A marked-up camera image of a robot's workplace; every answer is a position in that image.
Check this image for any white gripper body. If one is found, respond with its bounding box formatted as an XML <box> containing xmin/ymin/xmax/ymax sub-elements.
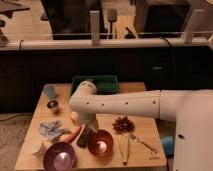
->
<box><xmin>77</xmin><ymin>113</ymin><xmax>99</xmax><ymax>131</ymax></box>

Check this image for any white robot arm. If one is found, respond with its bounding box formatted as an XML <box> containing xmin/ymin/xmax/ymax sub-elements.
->
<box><xmin>69</xmin><ymin>81</ymin><xmax>213</xmax><ymax>171</ymax></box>

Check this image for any red bowl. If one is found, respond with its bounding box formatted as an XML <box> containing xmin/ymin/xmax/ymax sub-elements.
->
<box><xmin>88</xmin><ymin>130</ymin><xmax>114</xmax><ymax>157</ymax></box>

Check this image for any purple bowl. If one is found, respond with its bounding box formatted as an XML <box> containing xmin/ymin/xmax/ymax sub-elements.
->
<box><xmin>43</xmin><ymin>142</ymin><xmax>76</xmax><ymax>171</ymax></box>

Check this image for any orange fruit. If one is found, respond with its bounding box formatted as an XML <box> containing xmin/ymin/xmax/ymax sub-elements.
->
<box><xmin>71</xmin><ymin>112</ymin><xmax>78</xmax><ymax>122</ymax></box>

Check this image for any orange carrot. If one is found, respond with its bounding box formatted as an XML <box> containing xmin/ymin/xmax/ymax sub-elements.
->
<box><xmin>62</xmin><ymin>125</ymin><xmax>82</xmax><ymax>143</ymax></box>

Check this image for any white egg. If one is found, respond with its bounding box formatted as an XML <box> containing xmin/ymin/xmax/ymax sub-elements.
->
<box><xmin>97</xmin><ymin>141</ymin><xmax>107</xmax><ymax>152</ymax></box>

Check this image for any bunch of dark grapes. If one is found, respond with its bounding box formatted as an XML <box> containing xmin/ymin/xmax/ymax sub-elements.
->
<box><xmin>113</xmin><ymin>116</ymin><xmax>135</xmax><ymax>133</ymax></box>

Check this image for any blue white cloth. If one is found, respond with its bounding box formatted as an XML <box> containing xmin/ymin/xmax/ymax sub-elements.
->
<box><xmin>39</xmin><ymin>120</ymin><xmax>70</xmax><ymax>141</ymax></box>

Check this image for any yellow banana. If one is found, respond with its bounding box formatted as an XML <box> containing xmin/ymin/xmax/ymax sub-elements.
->
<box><xmin>118</xmin><ymin>135</ymin><xmax>129</xmax><ymax>165</ymax></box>

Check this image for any small metal cup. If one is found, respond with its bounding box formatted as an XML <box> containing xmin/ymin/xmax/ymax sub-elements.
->
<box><xmin>47</xmin><ymin>100</ymin><xmax>60</xmax><ymax>114</ymax></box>

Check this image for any green tray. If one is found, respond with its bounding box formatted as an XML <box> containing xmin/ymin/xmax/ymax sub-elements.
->
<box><xmin>70</xmin><ymin>75</ymin><xmax>119</xmax><ymax>95</ymax></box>

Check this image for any light blue cup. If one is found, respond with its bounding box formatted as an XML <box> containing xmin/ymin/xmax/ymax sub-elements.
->
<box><xmin>43</xmin><ymin>85</ymin><xmax>56</xmax><ymax>99</ymax></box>

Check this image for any metal fork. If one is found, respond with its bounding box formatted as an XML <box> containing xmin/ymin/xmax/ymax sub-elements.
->
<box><xmin>129</xmin><ymin>134</ymin><xmax>159</xmax><ymax>154</ymax></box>

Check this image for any white cup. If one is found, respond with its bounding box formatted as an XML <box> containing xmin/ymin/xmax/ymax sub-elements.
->
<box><xmin>23</xmin><ymin>136</ymin><xmax>45</xmax><ymax>156</ymax></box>

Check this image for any blue ball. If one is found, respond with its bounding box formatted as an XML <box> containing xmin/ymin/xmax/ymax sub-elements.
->
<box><xmin>161</xmin><ymin>136</ymin><xmax>175</xmax><ymax>156</ymax></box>

